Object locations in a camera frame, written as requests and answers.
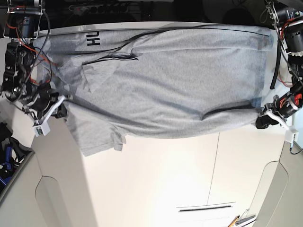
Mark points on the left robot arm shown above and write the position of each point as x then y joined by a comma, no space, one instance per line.
287,16

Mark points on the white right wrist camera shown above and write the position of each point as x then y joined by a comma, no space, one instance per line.
41,128

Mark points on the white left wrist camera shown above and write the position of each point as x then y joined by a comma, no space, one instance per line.
291,135

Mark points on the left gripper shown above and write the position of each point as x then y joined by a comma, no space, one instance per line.
278,111

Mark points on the grey panel right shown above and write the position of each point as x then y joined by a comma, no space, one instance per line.
278,201

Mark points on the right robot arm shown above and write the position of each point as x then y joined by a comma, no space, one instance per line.
22,28

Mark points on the grey T-shirt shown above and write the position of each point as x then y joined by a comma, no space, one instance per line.
165,84

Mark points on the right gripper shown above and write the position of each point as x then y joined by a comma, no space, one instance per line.
43,104

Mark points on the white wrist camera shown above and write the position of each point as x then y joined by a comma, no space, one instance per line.
41,128
291,135

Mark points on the tools at bottom edge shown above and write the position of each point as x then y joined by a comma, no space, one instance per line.
240,221

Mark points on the grey bin left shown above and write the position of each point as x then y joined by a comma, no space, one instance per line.
21,155

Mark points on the blue tool in bin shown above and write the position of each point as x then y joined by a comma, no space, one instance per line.
6,172

